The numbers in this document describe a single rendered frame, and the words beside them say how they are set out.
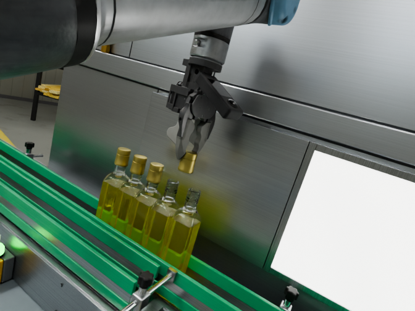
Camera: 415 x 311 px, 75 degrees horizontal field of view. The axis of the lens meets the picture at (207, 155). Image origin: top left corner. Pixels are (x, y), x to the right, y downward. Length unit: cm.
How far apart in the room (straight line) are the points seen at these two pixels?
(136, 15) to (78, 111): 92
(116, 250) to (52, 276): 15
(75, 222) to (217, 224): 38
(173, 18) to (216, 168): 52
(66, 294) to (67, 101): 70
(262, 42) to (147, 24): 53
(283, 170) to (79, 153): 76
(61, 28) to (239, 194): 60
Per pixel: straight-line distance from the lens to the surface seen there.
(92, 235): 78
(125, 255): 72
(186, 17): 28
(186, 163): 58
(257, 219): 71
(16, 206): 89
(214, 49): 57
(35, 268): 84
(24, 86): 801
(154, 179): 67
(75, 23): 19
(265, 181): 68
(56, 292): 79
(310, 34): 72
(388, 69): 70
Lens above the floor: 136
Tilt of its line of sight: 12 degrees down
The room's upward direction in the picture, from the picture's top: 16 degrees clockwise
